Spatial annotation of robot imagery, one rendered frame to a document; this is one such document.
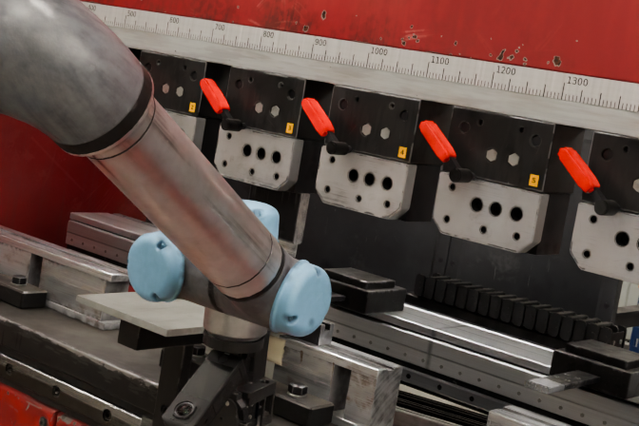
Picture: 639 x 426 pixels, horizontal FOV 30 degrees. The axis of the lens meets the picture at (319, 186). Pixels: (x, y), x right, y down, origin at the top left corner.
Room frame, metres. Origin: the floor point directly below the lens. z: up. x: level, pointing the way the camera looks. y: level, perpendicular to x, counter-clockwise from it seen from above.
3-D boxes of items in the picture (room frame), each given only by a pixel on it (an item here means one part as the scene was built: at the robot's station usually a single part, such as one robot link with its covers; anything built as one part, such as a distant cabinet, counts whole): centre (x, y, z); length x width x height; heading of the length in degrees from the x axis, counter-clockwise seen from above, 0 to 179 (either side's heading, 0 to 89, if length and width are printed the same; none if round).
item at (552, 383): (1.61, -0.40, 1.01); 0.26 x 0.12 x 0.05; 142
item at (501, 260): (2.31, -0.07, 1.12); 1.13 x 0.02 x 0.44; 52
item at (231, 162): (1.78, 0.08, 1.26); 0.15 x 0.09 x 0.17; 52
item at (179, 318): (1.65, 0.15, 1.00); 0.26 x 0.18 x 0.01; 142
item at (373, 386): (1.73, 0.01, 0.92); 0.39 x 0.06 x 0.10; 52
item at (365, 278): (1.89, -0.05, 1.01); 0.26 x 0.12 x 0.05; 142
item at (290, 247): (1.76, 0.06, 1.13); 0.10 x 0.02 x 0.10; 52
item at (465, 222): (1.53, -0.24, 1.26); 0.15 x 0.09 x 0.17; 52
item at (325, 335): (1.74, 0.03, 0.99); 0.20 x 0.03 x 0.03; 52
